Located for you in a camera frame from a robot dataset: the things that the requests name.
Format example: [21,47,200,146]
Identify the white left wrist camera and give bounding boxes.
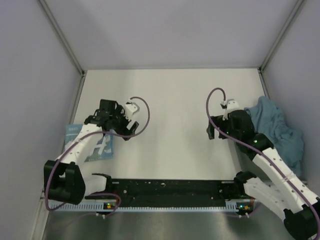
[123,98,140,121]

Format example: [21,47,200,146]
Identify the aluminium frame post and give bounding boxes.
[36,0,85,76]
[258,0,307,74]

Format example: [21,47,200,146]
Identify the aluminium frame post right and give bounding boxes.
[258,0,307,74]

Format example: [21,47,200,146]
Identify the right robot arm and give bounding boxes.
[206,110,320,240]

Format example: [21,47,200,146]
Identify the light blue cable duct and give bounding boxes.
[56,201,253,213]

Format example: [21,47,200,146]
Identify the light blue plain t-shirt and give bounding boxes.
[244,96,305,177]

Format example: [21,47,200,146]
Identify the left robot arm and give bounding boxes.
[43,99,140,205]

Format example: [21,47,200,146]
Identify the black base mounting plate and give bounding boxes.
[84,177,265,207]

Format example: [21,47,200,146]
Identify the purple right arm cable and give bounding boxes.
[206,87,320,223]

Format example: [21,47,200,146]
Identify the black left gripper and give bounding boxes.
[109,104,138,140]

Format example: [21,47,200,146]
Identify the aluminium frame post left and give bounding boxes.
[36,0,85,76]

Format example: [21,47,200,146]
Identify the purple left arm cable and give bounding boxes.
[44,96,151,216]

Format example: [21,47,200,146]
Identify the light blue printed t-shirt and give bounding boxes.
[64,124,114,162]

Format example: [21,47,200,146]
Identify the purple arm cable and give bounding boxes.
[44,96,151,216]
[206,87,320,223]

